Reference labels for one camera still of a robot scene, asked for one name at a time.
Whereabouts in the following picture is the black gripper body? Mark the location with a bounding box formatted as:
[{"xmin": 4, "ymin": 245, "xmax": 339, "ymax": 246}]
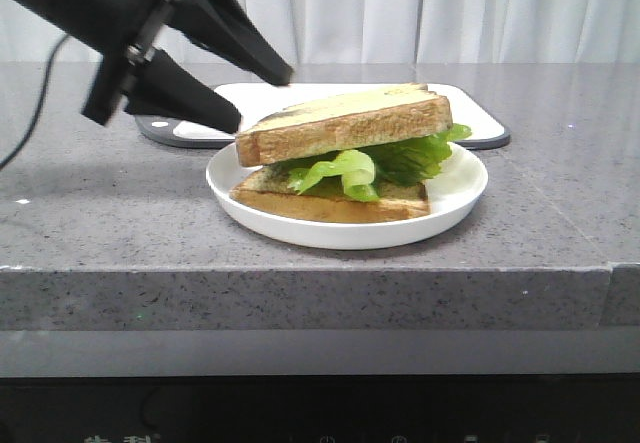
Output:
[{"xmin": 14, "ymin": 0, "xmax": 182, "ymax": 125}]

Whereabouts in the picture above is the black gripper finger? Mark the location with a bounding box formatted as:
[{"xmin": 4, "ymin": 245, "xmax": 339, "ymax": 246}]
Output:
[
  {"xmin": 125, "ymin": 50, "xmax": 241, "ymax": 134},
  {"xmin": 168, "ymin": 0, "xmax": 293, "ymax": 86}
]

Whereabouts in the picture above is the toasted bread slice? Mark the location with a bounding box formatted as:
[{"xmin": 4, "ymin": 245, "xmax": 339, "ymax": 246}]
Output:
[
  {"xmin": 229, "ymin": 167, "xmax": 431, "ymax": 224},
  {"xmin": 235, "ymin": 83, "xmax": 453, "ymax": 167}
]

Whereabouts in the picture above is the green lettuce leaf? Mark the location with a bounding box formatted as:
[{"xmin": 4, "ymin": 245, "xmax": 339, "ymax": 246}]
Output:
[{"xmin": 273, "ymin": 123, "xmax": 472, "ymax": 203}]

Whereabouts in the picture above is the white curtain backdrop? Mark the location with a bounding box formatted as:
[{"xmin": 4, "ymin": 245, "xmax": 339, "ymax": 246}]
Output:
[{"xmin": 0, "ymin": 0, "xmax": 640, "ymax": 65}]

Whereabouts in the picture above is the white cutting board black rim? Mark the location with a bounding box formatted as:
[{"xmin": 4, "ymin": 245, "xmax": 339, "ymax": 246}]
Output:
[{"xmin": 134, "ymin": 83, "xmax": 510, "ymax": 150}]

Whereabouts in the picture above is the white round plate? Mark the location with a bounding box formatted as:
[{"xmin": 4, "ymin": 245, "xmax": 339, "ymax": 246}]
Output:
[{"xmin": 205, "ymin": 143, "xmax": 488, "ymax": 250}]

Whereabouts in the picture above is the black cable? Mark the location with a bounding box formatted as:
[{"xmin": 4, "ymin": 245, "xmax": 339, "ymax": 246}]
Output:
[{"xmin": 0, "ymin": 33, "xmax": 70, "ymax": 172}]

